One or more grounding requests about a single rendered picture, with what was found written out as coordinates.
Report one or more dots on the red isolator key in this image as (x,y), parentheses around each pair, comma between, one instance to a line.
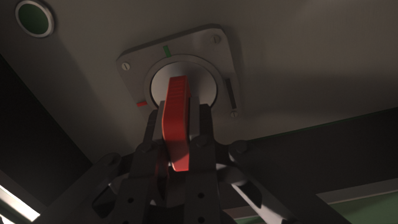
(176,124)

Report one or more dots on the grey generator panel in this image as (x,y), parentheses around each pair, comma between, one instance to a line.
(295,62)

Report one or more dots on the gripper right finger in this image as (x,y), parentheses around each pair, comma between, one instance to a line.
(202,174)

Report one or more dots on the green round indicator lamp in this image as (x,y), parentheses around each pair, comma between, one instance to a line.
(34,18)

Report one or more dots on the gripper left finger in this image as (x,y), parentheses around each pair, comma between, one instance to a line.
(141,174)

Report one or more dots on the grey battery isolator switch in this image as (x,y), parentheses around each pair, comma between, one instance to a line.
(186,68)

